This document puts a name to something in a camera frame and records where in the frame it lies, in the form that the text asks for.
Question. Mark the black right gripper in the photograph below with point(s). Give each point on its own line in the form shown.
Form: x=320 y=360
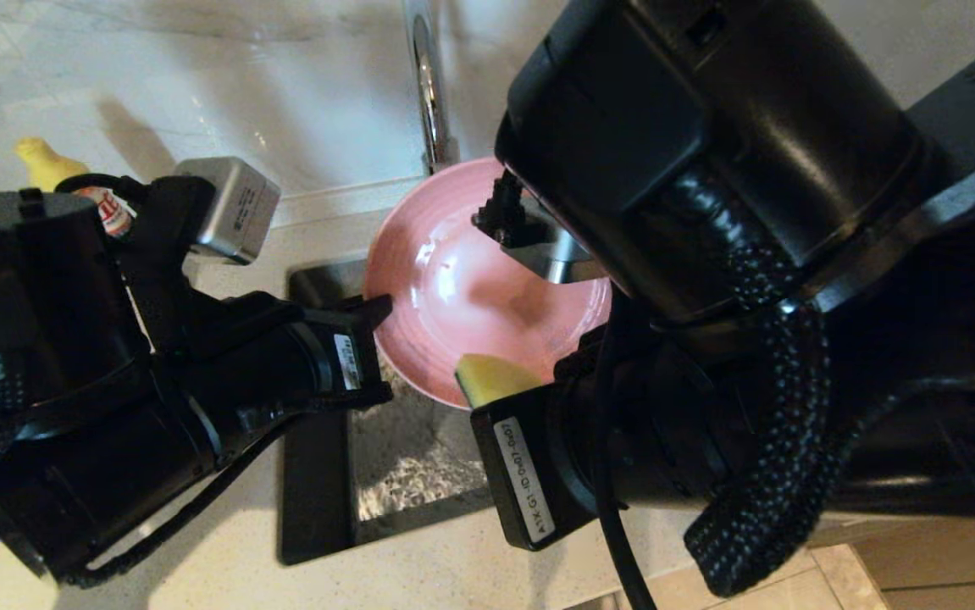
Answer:
x=555 y=457

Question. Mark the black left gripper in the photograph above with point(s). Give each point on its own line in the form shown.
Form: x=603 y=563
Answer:
x=343 y=360

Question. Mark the pink round plate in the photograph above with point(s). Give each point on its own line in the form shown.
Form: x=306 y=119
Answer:
x=453 y=288

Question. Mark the yellow fish-shaped sponge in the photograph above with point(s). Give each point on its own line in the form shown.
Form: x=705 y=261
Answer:
x=491 y=377

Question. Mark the orange dish soap bottle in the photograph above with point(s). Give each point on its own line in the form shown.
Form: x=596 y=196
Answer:
x=42 y=161

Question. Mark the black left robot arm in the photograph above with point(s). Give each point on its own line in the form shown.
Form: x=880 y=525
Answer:
x=72 y=381

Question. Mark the stainless steel sink basin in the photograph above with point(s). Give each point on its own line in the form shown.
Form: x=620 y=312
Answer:
x=318 y=474

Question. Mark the chrome kitchen faucet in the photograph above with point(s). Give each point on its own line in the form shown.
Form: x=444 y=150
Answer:
x=429 y=93

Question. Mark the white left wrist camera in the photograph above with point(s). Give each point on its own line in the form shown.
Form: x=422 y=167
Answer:
x=237 y=212

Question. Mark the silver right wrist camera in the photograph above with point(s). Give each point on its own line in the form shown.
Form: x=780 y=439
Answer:
x=555 y=254

